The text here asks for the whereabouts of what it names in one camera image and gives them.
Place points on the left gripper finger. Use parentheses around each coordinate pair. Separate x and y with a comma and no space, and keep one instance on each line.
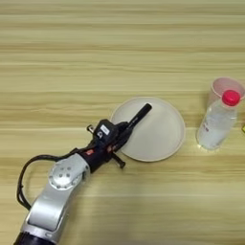
(123,126)
(122,142)

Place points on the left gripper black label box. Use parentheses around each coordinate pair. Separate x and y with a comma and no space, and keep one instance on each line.
(104,130)

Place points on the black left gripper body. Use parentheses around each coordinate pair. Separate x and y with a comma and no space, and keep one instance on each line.
(99,154)

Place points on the black marker pen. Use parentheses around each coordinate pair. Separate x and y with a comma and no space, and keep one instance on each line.
(140,115)

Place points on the clear bottle with red cap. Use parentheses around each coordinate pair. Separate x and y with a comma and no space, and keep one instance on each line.
(217,124)

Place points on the round cream plate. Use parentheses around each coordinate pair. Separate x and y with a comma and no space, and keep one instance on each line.
(159,134)

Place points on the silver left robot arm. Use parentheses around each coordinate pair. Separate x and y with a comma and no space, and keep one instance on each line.
(60,191)

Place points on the pink plastic cup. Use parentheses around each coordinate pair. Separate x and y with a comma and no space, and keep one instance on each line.
(223,84)

